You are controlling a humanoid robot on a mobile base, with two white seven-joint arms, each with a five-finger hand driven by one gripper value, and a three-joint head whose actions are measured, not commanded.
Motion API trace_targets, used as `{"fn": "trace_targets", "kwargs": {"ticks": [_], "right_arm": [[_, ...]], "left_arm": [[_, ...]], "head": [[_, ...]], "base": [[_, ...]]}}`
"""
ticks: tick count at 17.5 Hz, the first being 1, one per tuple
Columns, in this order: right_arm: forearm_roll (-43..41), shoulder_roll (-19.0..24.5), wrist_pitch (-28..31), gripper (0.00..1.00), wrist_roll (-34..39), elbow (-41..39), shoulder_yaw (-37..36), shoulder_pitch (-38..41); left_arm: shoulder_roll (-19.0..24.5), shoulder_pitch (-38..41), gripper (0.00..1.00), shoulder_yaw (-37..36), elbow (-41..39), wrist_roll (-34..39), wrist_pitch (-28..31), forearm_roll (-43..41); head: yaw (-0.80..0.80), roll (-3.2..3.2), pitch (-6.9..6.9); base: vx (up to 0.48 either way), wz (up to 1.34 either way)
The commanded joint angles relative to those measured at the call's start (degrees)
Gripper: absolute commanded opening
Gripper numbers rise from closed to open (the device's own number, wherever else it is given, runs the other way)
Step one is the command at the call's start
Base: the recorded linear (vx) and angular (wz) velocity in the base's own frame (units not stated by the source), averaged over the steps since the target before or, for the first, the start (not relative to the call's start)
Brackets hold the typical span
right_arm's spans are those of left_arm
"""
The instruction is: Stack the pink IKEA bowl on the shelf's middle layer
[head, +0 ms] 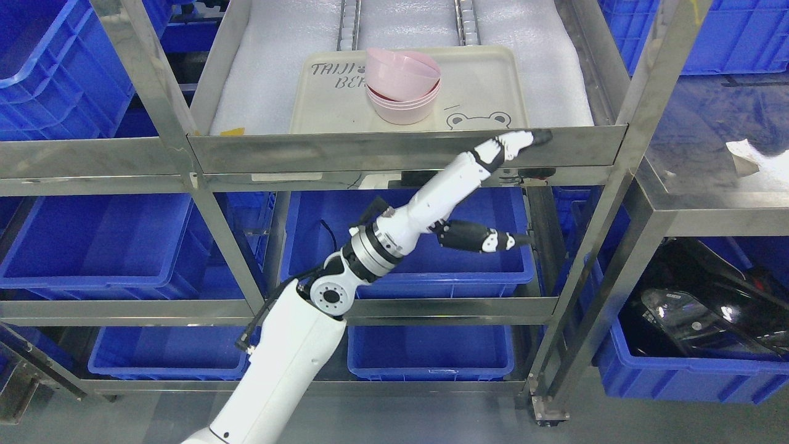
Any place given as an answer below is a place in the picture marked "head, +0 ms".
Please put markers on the blue bin left shelf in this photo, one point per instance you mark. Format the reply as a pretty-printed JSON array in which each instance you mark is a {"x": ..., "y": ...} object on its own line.
[{"x": 117, "y": 247}]

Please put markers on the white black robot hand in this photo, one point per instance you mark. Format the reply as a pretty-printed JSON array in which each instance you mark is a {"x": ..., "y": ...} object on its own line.
[{"x": 429, "y": 209}]

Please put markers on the beige tray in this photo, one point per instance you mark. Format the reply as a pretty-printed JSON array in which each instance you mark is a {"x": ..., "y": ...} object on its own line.
[{"x": 480, "y": 91}]

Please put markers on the blue bin with helmet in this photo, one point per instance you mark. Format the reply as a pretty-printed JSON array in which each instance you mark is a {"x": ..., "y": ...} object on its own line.
[{"x": 752, "y": 381}]

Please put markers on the pink bowl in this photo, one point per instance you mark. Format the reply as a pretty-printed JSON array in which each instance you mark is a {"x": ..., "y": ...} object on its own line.
[{"x": 401, "y": 75}]

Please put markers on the steel shelf rack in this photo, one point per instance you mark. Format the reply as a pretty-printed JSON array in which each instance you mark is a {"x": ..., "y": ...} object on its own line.
[{"x": 184, "y": 159}]

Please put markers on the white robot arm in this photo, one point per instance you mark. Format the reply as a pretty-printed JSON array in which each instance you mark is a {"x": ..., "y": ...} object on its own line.
[{"x": 296, "y": 341}]

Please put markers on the blue bin shelf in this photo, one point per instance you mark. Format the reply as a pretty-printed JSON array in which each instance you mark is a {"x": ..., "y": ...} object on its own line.
[
  {"x": 318, "y": 223},
  {"x": 117, "y": 247}
]

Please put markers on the blue bin middle shelf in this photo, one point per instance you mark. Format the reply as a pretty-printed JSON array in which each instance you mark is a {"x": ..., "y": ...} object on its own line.
[{"x": 318, "y": 223}]

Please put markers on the stacked pink bowls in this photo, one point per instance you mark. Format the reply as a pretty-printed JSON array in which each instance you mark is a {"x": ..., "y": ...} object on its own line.
[{"x": 403, "y": 112}]

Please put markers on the black helmet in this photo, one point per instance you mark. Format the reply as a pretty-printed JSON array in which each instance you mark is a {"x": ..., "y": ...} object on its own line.
[{"x": 692, "y": 302}]

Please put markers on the blue bin bottom middle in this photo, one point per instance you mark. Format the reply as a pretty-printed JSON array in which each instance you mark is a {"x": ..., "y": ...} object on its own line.
[{"x": 430, "y": 353}]

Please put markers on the blue bin bottom left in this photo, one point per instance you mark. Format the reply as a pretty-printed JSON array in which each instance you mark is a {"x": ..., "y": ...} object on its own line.
[{"x": 205, "y": 353}]

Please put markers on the steel table frame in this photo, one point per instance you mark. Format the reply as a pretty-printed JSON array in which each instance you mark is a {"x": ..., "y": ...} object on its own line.
[{"x": 719, "y": 155}]

